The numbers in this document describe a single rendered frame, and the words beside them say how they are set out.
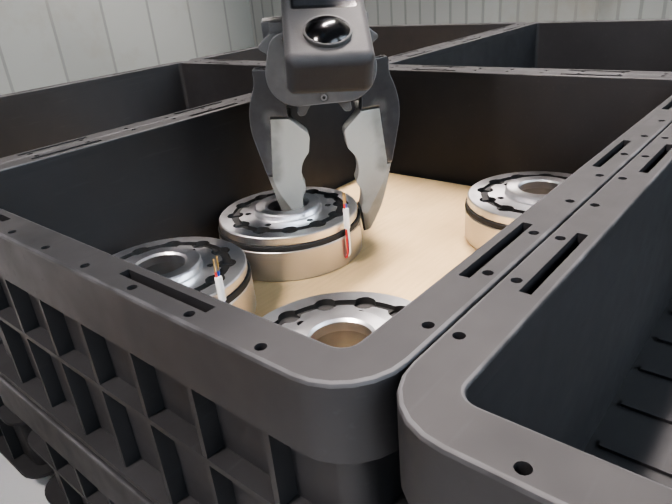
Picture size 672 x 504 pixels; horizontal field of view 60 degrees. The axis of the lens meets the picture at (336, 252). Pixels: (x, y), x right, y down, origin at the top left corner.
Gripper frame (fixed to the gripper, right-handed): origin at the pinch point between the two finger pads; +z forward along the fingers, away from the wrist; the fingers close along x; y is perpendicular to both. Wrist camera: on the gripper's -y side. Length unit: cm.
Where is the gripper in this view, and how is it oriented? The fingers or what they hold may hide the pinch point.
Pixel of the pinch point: (334, 220)
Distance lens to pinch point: 42.5
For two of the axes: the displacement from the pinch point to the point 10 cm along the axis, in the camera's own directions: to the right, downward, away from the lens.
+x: -9.9, 1.2, -0.6
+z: 0.8, 9.0, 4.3
